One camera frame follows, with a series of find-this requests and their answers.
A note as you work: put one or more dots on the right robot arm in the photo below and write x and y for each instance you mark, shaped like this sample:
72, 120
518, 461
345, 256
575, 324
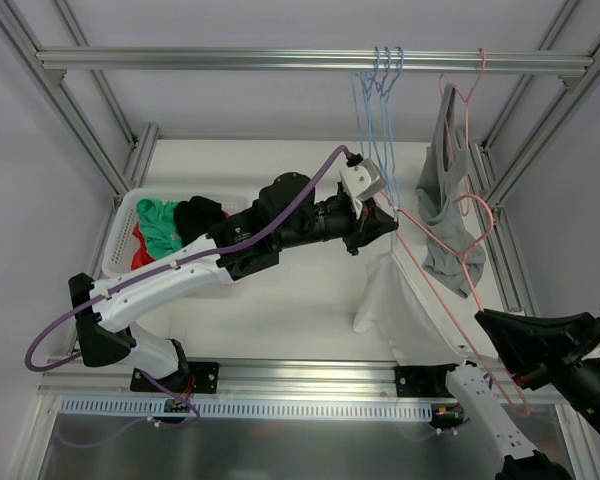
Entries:
509, 452

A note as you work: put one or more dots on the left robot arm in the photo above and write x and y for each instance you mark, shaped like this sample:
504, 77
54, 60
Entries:
285, 215

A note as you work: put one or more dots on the white slotted cable duct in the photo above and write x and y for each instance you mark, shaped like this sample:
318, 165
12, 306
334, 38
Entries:
391, 411

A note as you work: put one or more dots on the blue hanger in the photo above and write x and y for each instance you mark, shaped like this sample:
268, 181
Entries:
390, 125
377, 116
362, 110

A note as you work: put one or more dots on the red tank top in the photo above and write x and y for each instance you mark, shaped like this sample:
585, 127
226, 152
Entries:
141, 256

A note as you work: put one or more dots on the white plastic basket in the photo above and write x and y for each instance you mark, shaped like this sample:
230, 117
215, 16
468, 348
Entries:
121, 244

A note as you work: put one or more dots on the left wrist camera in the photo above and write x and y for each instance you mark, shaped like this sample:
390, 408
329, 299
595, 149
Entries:
361, 179

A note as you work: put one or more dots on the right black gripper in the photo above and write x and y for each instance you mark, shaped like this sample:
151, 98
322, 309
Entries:
560, 356

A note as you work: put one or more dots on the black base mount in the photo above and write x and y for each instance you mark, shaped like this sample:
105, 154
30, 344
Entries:
422, 381
198, 377

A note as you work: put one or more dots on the white tank top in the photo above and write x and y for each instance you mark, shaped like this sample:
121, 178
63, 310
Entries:
421, 321

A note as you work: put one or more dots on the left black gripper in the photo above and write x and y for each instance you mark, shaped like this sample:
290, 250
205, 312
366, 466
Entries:
355, 228

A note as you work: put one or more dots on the green tank top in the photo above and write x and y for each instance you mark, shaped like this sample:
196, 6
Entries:
157, 225

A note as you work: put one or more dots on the aluminium hanging rail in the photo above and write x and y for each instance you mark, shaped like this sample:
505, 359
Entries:
261, 59

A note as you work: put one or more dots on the grey tank top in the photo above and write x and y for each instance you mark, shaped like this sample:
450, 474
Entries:
437, 189

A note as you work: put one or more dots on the front aluminium rail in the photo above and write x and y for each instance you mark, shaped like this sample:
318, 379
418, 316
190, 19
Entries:
247, 378

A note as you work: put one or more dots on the black tank top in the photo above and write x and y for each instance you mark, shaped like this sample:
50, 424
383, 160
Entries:
194, 217

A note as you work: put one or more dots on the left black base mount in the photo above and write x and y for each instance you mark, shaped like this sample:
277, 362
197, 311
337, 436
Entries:
198, 377

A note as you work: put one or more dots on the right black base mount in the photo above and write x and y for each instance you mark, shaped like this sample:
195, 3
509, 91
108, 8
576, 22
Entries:
422, 381

